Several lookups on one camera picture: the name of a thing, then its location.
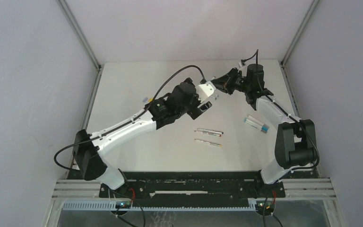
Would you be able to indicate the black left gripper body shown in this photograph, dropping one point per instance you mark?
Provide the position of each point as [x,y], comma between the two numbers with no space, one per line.
[193,111]

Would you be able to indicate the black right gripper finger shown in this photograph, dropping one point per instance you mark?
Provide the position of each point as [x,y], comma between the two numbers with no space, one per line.
[223,89]
[220,80]

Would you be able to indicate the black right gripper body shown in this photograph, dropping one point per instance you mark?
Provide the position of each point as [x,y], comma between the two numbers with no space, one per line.
[234,84]

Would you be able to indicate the white red marker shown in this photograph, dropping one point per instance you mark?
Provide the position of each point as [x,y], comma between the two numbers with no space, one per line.
[209,133]

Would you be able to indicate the white yellow marker pen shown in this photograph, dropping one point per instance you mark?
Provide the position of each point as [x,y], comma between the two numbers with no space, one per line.
[208,142]

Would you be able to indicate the white green marker pen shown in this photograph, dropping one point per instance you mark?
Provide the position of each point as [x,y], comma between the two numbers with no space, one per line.
[214,96]

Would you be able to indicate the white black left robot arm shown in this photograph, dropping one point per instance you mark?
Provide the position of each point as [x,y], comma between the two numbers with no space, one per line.
[91,149]

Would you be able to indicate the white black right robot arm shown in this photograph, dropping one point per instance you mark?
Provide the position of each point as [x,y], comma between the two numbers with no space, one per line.
[295,146]

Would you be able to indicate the white blue capped marker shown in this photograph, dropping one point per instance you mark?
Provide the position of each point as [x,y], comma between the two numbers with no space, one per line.
[256,126]

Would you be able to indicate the right controller board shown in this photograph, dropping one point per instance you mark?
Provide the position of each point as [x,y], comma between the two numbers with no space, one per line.
[266,206]

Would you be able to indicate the controller board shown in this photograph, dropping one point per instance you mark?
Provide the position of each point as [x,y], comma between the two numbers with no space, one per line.
[266,206]
[123,205]

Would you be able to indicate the left controller board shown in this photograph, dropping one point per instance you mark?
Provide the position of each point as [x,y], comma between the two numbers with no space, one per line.
[123,205]

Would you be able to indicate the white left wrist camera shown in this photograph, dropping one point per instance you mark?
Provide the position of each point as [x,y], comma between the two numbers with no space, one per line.
[204,91]

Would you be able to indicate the aluminium frame rail right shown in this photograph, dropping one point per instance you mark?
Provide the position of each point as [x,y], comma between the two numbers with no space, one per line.
[290,50]

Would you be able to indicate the aluminium frame rail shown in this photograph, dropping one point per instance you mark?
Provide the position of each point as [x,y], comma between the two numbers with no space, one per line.
[290,50]
[77,30]

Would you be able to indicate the aluminium frame rail left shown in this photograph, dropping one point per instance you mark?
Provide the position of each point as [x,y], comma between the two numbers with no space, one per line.
[77,30]

